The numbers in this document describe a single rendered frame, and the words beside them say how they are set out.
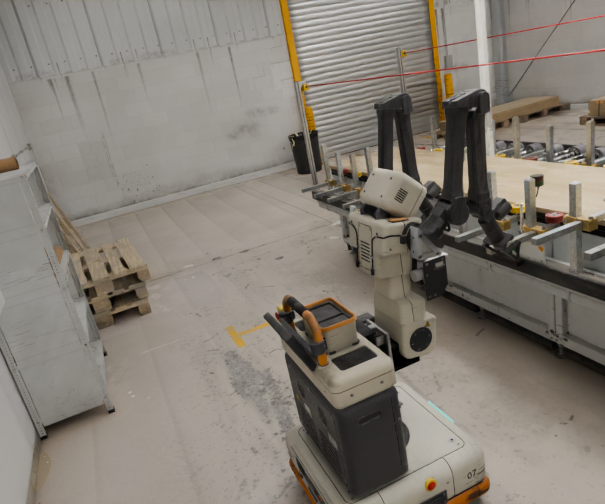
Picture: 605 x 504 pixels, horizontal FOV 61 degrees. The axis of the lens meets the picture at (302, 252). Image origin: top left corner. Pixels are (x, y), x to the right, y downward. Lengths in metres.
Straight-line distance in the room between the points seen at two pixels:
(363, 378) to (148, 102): 8.21
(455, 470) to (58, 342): 2.31
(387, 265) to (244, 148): 8.16
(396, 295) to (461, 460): 0.70
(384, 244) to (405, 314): 0.32
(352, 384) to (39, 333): 2.10
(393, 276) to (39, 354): 2.22
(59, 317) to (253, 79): 7.39
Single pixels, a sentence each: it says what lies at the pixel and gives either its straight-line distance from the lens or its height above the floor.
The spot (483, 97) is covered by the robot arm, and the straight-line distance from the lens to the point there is 1.82.
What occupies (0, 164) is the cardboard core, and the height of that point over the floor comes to 1.60.
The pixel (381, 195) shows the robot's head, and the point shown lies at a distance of 1.87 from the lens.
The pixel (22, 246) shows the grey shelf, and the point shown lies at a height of 1.18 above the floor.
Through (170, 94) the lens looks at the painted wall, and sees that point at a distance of 9.62.
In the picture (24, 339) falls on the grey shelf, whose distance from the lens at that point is 3.39.
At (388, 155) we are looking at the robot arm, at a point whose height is 1.40.
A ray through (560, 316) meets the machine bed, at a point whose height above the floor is 0.28.
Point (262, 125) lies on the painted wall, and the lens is 10.03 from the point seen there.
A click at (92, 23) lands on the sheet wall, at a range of 9.60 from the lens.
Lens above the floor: 1.80
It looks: 19 degrees down
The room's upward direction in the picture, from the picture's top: 12 degrees counter-clockwise
